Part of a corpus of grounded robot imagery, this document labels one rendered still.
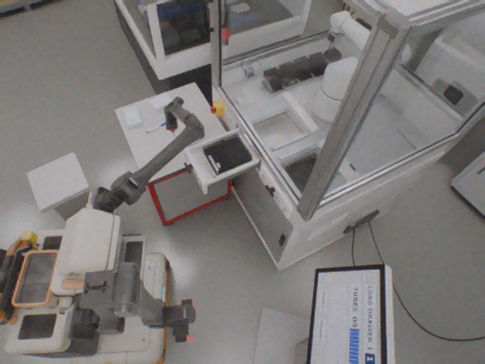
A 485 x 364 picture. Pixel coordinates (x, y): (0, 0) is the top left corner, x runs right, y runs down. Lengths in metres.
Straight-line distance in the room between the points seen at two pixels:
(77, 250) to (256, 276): 1.57
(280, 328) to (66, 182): 1.59
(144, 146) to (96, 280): 1.32
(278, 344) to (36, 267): 1.48
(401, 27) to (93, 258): 1.06
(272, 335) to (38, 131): 2.62
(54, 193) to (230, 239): 1.25
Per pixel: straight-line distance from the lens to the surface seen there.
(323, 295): 1.49
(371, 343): 1.35
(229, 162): 1.80
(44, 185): 2.14
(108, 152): 3.10
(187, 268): 2.52
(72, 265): 1.17
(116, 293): 0.84
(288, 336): 2.42
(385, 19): 0.86
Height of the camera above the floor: 2.42
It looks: 55 degrees down
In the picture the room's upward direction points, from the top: 1 degrees clockwise
